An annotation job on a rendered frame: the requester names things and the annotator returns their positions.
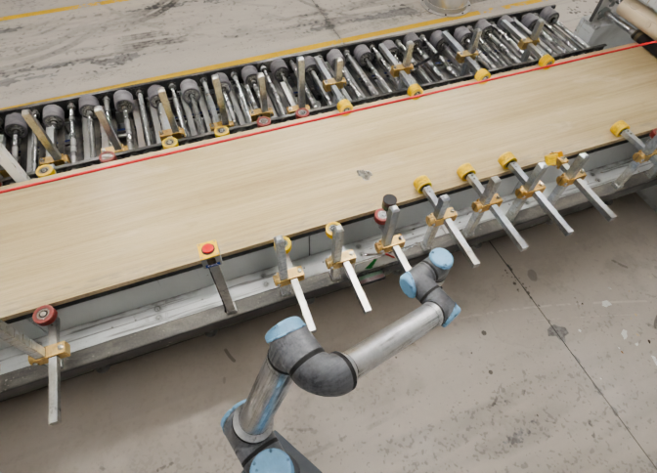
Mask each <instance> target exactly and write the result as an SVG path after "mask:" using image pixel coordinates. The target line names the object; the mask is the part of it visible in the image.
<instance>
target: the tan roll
mask: <svg viewBox="0 0 657 473"><path fill-rule="evenodd" d="M612 1H614V2H615V3H616V4H618V5H619V6H618V8H617V10H616V13H617V14H618V15H619V16H621V17H622V18H624V19H625V20H626V21H628V22H630V23H631V24H632V25H634V26H635V27H637V28H638V29H640V30H641V31H642V32H644V33H645V34H647V35H648V36H649V37H651V38H652V39H654V40H655V41H656V40H657V13H656V12H654V11H653V10H651V9H650V8H648V7H647V6H645V5H644V4H642V3H641V2H639V1H638V0H612Z"/></svg>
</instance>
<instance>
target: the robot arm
mask: <svg viewBox="0 0 657 473"><path fill-rule="evenodd" d="M453 263H454V257H453V255H452V254H451V252H449V251H448V250H446V249H444V248H435V249H433V250H432V251H431V252H430V253H429V256H428V257H427V258H426V259H424V260H423V261H421V262H420V263H418V264H415V265H412V268H411V269H410V270H408V271H406V272H405V273H404V274H403V275H401V276H400V285H401V288H402V290H403V291H404V293H405V294H406V295H407V296H408V297H410V298H416V299H417V300H418V301H419V302H420V303H421V304H422V306H420V307H418V308H417V309H415V310H413V311H412V312H410V313H408V314H406V315H405V316H403V317H402V318H401V319H399V320H397V321H396V322H393V323H392V324H390V325H388V326H386V327H385V328H383V329H381V330H380V331H378V332H376V333H375V334H373V335H371V336H370V337H368V338H366V339H364V340H363V341H361V342H359V343H358V344H356V345H354V346H353V347H351V348H349V349H347V350H346V351H344V352H339V351H333V352H331V353H329V354H328V353H326V352H325V350H324V349H323V347H322V346H321V345H320V343H319V342H318V341H317V339H316V338H315V337H314V335H313V334H312V333H311V331H310V330H309V329H308V327H307V326H306V323H304V322H303V321H302V319H300V318H299V317H290V318H287V319H285V320H283V321H281V322H279V323H277V324H276V325H275V326H273V327H272V328H271V329H270V330H269V331H268V332H267V333H266V335H265V339H266V342H267V343H268V344H269V345H270V347H269V350H268V353H267V356H266V358H265V361H264V363H263V365H262V366H261V368H260V371H259V373H258V375H257V377H256V379H255V382H254V384H253V386H252V388H251V390H250V393H249V395H248V397H247V399H245V400H243V401H240V402H239V403H237V404H235V405H234V406H233V408H231V409H229V410H228V411H227V412H226V413H225V414H224V416H223V417H222V419H221V427H222V430H223V433H224V435H225V436H226V438H227V439H228V441H229V443H230V445H231V447H232V449H233V450H234V452H235V454H236V456H237V458H238V460H239V461H240V463H241V466H242V467H243V469H244V471H245V473H301V471H300V468H299V465H298V463H297V462H296V460H295V459H294V458H293V457H292V456H291V455H289V454H287V453H286V452H285V450H284V448H283V447H282V445H281V443H280V442H279V440H278V438H277V437H276V435H275V434H274V432H273V427H274V416H275V414H276V412H277V411H278V409H279V407H280V405H281V404H282V402H283V400H284V398H285V396H286V394H287V392H288V391H289V389H290V387H291V386H292V384H293V382H294V383H295V384H296V385H297V386H299V387H300V388H301V389H303V390H305V391H307V392H309V393H311V394H314V395H318V396H323V397H339V396H343V395H345V394H348V393H349V392H351V391H352V390H354V389H355V388H356V387H357V384H358V379H359V378H361V377H362V376H364V375H365V374H367V373H368V372H370V371H371V370H373V369H374V368H376V367H377V366H379V365H381V364H382V363H384V362H385V361H387V360H388V359H390V358H391V357H393V356H394V355H396V354H397V353H399V352H400V351H402V350H403V349H405V348H406V347H408V346H409V345H411V344H412V343H414V342H415V341H417V340H418V339H420V337H422V336H423V335H425V334H426V333H428V332H429V331H431V330H432V329H434V328H435V327H437V326H439V325H441V326H443V327H446V326H448V325H449V324H450V323H451V322H452V321H453V320H454V319H455V318H456V317H457V316H458V314H459V313H460V307H459V306H458V305H457V303H456V302H454V301H453V299H452V298H451V297H450V296H449V295H448V294H447V293H446V292H445V291H444V290H443V289H442V288H443V287H442V286H441V285H442V284H443V283H444V281H445V279H446V277H447V275H448V273H449V271H450V270H451V268H452V267H453Z"/></svg>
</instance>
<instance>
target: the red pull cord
mask: <svg viewBox="0 0 657 473"><path fill-rule="evenodd" d="M656 42H657V40H656V41H651V42H647V43H642V44H638V45H634V46H630V47H626V48H622V49H617V50H613V51H609V52H604V53H600V54H595V55H591V56H587V57H582V58H578V59H575V60H570V61H566V62H561V63H557V64H549V65H545V66H541V67H536V68H532V69H528V70H523V71H519V72H514V73H511V74H507V75H502V76H498V77H494V78H489V79H485V80H481V81H476V82H472V83H467V84H463V85H460V86H455V87H451V88H447V89H442V90H438V91H434V92H429V93H425V94H420V95H416V96H412V97H408V98H404V99H400V100H395V101H391V102H386V103H382V104H378V105H373V106H369V107H361V108H357V109H353V110H348V111H344V112H340V113H336V114H332V115H327V116H323V117H319V118H314V119H310V120H306V121H301V122H297V123H292V124H288V125H285V126H280V127H276V128H272V129H267V130H263V131H259V132H254V133H250V134H245V135H241V136H237V137H233V138H229V139H225V140H220V141H216V142H212V143H207V144H203V145H198V146H194V147H190V148H185V149H181V150H174V151H170V152H165V153H161V154H157V155H152V156H148V157H144V158H139V159H135V160H131V161H126V162H122V163H117V164H114V165H110V166H105V167H101V168H97V169H92V170H88V171H84V172H79V173H75V174H70V175H66V176H63V177H58V178H54V179H50V180H45V181H41V182H37V183H32V184H28V185H23V186H19V187H15V188H10V189H6V190H3V191H0V194H2V193H7V192H11V191H15V190H20V189H24V188H28V187H33V186H37V185H42V184H46V183H50V182H55V181H59V180H62V179H67V178H71V177H75V176H80V175H84V174H88V173H93V172H97V171H101V170H106V169H110V168H113V167H118V166H122V165H126V164H131V163H135V162H139V161H144V160H148V159H152V158H157V157H161V156H165V155H169V154H173V153H177V152H182V151H189V150H194V149H198V148H202V147H207V146H211V145H215V144H220V143H224V142H228V141H233V140H236V139H240V138H245V137H249V136H253V135H258V134H262V133H266V132H271V131H275V130H279V129H284V128H287V127H291V126H296V125H300V124H304V123H309V122H313V121H317V120H322V119H326V118H330V117H335V116H339V115H342V114H347V113H351V112H355V111H360V110H364V109H368V108H376V107H381V106H385V105H389V104H394V103H398V102H402V101H406V100H410V99H414V98H419V97H423V96H427V95H432V94H436V93H440V92H445V91H449V90H453V89H458V88H461V87H465V86H470V85H474V84H478V83H483V82H487V81H491V80H496V79H500V78H504V77H509V76H512V75H516V74H521V73H525V72H529V71H534V70H538V69H542V68H547V67H551V66H555V65H563V64H567V63H572V62H575V61H579V60H584V59H588V58H592V57H597V56H601V55H605V54H610V53H614V52H618V51H623V50H627V49H631V48H635V47H639V46H643V45H648V44H652V43H656Z"/></svg>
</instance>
